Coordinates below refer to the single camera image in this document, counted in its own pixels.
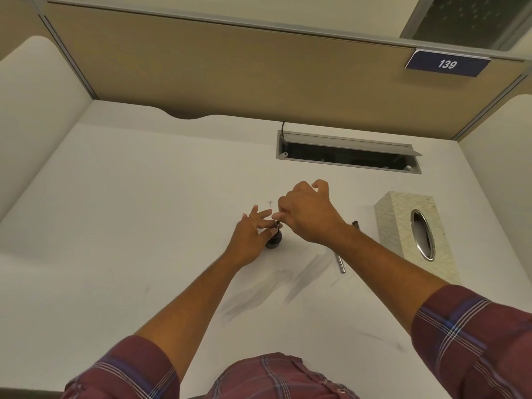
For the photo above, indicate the person's right forearm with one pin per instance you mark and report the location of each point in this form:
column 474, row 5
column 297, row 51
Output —
column 390, row 270

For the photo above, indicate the silver and black pen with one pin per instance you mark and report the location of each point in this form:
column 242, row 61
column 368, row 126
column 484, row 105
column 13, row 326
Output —
column 341, row 265

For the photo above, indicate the maroon plaid shirt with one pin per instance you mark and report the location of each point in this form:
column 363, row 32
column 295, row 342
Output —
column 478, row 340

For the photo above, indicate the black ink bottle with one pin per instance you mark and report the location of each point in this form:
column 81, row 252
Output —
column 274, row 240

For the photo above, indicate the beige partition panel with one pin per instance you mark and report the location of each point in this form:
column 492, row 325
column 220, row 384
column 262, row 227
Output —
column 249, row 70

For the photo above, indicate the person's left thumb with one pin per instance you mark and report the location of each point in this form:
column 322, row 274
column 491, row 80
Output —
column 267, row 233

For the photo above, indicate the cream patterned tissue box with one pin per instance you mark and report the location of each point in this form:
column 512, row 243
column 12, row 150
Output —
column 399, row 228

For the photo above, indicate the person's left forearm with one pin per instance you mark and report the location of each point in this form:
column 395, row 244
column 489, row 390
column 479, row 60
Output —
column 191, row 303

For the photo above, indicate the person's left hand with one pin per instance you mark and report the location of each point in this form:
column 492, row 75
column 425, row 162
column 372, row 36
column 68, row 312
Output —
column 245, row 240

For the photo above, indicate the person's right hand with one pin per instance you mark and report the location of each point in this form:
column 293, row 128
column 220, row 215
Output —
column 311, row 216

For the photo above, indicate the blue number sign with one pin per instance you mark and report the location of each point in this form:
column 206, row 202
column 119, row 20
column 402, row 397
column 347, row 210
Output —
column 447, row 64

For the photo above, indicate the white side divider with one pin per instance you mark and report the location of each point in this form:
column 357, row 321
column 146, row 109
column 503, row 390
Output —
column 498, row 182
column 37, row 120

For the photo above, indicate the person's left middle finger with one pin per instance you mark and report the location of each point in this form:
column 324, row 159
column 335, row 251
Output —
column 252, row 212

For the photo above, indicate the grey framed window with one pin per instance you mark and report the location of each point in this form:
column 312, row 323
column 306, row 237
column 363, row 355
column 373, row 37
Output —
column 465, row 16

